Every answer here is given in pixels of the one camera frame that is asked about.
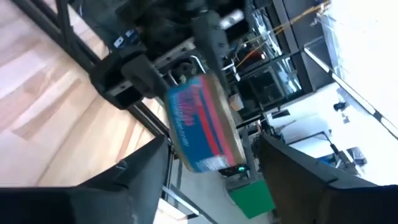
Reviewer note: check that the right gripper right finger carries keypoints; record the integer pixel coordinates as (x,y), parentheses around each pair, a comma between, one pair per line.
(326,202)

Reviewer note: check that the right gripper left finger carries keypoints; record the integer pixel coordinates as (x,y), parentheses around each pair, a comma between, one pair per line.
(93,202)

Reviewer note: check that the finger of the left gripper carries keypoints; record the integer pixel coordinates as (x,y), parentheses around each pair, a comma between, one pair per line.
(211,43)
(143,76)

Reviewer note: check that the gold-lid blue red can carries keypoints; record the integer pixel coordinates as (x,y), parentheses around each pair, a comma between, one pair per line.
(202,124)

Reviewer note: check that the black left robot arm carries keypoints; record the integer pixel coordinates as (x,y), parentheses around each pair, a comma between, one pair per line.
(186,6)

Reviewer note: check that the green box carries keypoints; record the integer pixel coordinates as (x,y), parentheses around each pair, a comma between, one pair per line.
(252,199)

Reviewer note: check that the black device green light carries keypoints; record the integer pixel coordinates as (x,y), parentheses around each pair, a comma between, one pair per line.
(234,170)

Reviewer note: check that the black aluminium table frame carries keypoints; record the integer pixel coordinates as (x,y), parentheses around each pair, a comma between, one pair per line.
(62,34)

